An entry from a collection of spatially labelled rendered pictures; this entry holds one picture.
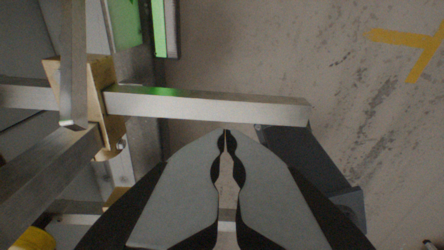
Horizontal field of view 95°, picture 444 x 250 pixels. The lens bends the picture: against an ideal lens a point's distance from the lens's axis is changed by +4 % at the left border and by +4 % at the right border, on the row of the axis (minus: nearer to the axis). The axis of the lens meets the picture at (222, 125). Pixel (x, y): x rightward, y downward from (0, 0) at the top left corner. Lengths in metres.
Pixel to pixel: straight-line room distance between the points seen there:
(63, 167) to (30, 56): 0.33
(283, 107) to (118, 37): 0.24
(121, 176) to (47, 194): 0.47
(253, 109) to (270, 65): 0.89
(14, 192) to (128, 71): 0.27
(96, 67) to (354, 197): 0.80
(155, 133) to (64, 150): 0.24
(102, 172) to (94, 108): 0.45
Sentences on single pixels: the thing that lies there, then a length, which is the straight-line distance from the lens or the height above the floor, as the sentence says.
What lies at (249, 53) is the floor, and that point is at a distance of 1.10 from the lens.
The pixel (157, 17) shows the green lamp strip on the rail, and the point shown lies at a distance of 0.39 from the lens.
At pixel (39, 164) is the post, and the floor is 0.94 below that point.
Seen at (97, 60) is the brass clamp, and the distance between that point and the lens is 0.27.
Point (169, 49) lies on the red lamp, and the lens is 0.39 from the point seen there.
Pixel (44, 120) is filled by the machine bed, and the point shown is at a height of 0.70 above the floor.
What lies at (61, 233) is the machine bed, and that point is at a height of 0.78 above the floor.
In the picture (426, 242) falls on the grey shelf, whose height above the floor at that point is 0.02.
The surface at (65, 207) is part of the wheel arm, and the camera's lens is 0.50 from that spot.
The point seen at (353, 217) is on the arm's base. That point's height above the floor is 0.64.
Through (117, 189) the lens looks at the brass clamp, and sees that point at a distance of 0.45.
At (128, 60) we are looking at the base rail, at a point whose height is 0.70.
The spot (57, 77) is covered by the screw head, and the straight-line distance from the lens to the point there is 0.27.
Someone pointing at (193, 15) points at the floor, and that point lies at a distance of 1.09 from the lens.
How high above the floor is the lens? 1.08
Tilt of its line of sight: 61 degrees down
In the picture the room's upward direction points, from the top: 179 degrees counter-clockwise
